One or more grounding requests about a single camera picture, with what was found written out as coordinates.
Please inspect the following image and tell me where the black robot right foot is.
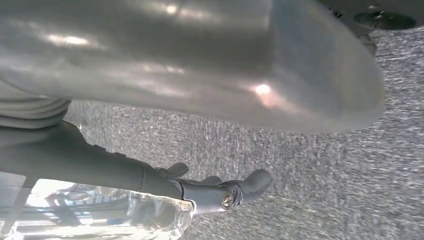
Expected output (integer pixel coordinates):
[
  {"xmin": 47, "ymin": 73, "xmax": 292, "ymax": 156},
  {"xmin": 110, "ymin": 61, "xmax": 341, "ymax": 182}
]
[{"xmin": 317, "ymin": 0, "xmax": 424, "ymax": 56}]

